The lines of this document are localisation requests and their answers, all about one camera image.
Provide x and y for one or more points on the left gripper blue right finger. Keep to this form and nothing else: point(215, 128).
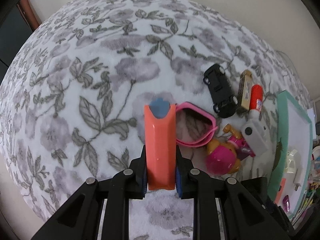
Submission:
point(184, 185)

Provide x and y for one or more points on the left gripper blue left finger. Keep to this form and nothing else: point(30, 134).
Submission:
point(138, 165)

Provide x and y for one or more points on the coral blue green toy knife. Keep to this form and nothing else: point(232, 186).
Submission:
point(281, 189)

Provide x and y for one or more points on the pink kids watch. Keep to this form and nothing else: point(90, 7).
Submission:
point(200, 126)

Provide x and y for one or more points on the pink puppy toy figure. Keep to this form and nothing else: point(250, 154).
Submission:
point(224, 157)

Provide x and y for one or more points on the orange blue toy knife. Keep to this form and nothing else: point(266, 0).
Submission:
point(160, 144)

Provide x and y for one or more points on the black toy car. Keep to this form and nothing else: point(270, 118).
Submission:
point(224, 101)

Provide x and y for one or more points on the gold rectangular lighter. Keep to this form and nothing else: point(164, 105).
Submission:
point(244, 91)

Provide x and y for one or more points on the red capped glue bottle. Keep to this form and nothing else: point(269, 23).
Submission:
point(256, 101)

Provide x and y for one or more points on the white power adapter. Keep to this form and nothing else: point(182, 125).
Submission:
point(298, 179)

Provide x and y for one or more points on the teal rimmed white tray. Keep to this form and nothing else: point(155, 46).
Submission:
point(289, 177)

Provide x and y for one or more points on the floral grey white blanket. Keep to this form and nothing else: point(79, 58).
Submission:
point(72, 100)

